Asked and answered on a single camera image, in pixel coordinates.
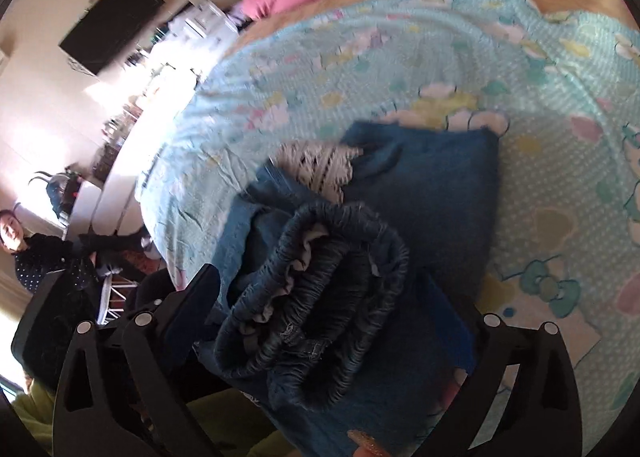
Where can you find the white cabinet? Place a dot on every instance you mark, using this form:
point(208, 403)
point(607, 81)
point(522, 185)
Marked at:
point(90, 207)

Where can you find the black wall television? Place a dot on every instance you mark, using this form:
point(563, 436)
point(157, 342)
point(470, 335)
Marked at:
point(110, 27)

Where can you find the cartoon printed blanket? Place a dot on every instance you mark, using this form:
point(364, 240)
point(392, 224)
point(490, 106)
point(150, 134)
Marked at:
point(400, 47)

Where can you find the white drying rack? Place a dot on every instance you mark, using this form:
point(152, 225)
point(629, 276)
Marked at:
point(117, 297)

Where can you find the cluttered dresser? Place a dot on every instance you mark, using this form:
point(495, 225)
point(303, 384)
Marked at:
point(165, 62)

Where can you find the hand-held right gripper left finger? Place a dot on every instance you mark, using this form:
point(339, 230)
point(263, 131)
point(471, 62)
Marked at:
point(192, 307)

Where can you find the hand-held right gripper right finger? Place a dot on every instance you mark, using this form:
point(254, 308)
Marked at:
point(452, 324)

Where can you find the blue denim pants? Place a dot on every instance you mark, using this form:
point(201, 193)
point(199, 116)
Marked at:
point(325, 287)

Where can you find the person's right hand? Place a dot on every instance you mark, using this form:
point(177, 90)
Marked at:
point(367, 444)

